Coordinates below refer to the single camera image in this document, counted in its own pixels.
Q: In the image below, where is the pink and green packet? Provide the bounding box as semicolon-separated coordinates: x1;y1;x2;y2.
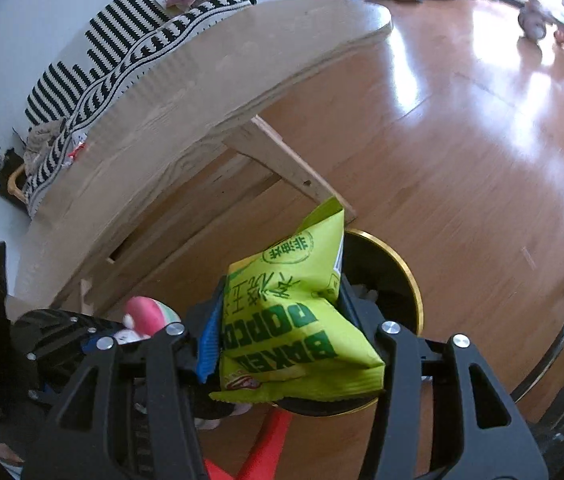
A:
120;296;183;345

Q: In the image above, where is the lime green popcorn bag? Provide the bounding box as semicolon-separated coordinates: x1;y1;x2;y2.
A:
209;196;387;405

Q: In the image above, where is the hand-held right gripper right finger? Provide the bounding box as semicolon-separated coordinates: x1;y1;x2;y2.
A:
337;275;550;480

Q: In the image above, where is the black and white striped blanket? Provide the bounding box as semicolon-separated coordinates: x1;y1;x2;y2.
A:
24;0;257;217

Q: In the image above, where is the round wooden table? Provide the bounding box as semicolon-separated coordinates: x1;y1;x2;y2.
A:
14;0;393;322

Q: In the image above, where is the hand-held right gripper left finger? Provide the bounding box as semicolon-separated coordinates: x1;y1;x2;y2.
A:
22;280;227;480

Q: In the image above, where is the rattan sofa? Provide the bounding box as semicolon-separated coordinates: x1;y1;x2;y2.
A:
8;0;240;206

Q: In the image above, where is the beige cloth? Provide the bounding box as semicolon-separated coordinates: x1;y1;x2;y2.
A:
24;120;70;171

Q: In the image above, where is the black trash bin gold rim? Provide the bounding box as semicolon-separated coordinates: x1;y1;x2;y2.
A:
262;229;424;418

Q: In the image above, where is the red plastic stool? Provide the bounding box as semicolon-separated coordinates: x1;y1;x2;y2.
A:
202;407;293;480

